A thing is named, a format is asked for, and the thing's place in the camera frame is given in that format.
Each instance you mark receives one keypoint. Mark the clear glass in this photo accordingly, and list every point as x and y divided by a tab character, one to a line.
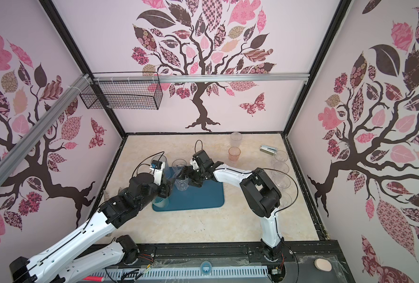
285	200
178	165

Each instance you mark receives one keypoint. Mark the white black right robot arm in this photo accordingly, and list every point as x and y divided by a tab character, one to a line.
262	195

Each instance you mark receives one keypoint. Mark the silver metal box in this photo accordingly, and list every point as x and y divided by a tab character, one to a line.
268	149

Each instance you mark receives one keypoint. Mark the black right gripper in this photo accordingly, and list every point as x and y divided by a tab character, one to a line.
185	171

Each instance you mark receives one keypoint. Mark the dark teal plastic tray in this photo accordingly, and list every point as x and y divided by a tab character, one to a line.
209	196

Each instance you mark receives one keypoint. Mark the black wire basket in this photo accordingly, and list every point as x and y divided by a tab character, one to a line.
137	90

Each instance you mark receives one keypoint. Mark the grey slotted cable duct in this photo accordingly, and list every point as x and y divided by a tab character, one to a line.
174	274

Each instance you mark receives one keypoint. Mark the pink translucent cup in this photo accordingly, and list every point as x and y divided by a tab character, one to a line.
234	154

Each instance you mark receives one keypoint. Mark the green translucent cup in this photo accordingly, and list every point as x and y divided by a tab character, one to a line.
160	203

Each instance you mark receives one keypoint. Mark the aluminium rail left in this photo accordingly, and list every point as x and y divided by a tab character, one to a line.
18	153

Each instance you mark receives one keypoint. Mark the beige round disc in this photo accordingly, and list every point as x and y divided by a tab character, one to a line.
323	265

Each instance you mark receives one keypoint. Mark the blue tape roll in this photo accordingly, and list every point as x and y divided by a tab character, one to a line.
206	268

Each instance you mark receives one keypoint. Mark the wooden tongs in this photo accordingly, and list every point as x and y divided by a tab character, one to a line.
106	195

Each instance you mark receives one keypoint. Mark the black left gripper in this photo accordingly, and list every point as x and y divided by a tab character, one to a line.
163	184

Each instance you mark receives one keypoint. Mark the aluminium rail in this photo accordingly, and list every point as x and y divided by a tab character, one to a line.
202	78
18	153

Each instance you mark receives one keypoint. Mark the clear cup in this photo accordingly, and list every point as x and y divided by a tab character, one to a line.
281	156
282	181
280	169
182	185
236	139

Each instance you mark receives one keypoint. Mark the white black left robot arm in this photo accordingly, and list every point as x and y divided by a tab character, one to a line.
63	263

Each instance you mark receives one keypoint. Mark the tall blue translucent cup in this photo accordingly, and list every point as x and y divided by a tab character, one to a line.
160	158

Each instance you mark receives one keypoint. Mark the pink marker pen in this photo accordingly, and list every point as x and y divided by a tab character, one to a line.
94	279

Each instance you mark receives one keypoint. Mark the aluminium rail back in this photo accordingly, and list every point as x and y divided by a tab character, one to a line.
202	78

